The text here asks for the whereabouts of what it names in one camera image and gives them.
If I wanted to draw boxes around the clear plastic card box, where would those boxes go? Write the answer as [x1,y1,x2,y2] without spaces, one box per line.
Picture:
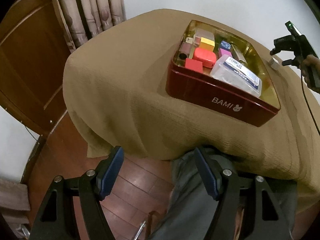
[210,55,262,98]

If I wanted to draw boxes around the purple rectangular block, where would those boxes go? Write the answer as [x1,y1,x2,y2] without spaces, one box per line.
[218,48,232,57]

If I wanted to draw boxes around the coral rounded square case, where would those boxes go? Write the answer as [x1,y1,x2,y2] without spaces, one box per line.
[193,48,217,69]

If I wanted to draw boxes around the yellow block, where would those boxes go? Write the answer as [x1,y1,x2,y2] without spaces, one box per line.
[199,37,215,52]

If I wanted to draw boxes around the red rectangular block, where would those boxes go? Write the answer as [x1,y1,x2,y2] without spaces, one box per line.
[184,58,203,73]

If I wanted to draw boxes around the lip gloss tube gold cap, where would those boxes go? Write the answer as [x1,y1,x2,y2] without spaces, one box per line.
[178,37,193,60]

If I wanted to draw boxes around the white cube block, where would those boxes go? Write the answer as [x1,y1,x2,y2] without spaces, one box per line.
[268,57,280,70]

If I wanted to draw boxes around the person right hand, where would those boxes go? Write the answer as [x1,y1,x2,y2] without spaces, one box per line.
[299,55,320,94]

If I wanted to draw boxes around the grey trouser leg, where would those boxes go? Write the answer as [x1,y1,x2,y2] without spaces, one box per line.
[150,149,297,239]

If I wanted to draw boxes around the clear box red contents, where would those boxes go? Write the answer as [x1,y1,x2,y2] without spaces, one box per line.
[193,28,215,46]

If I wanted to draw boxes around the red gold tin box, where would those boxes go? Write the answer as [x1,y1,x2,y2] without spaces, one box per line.
[166,20,281,127]

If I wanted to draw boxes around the brown tablecloth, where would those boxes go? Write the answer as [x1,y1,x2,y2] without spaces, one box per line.
[63,9,319,211]

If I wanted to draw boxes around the brown wooden door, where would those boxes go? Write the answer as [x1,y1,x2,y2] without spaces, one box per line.
[1,0,70,137]

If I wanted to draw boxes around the patterned curtain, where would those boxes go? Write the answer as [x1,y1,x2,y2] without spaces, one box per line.
[52,0,125,52]

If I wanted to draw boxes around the black cable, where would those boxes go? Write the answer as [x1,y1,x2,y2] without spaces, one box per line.
[301,74,320,136]

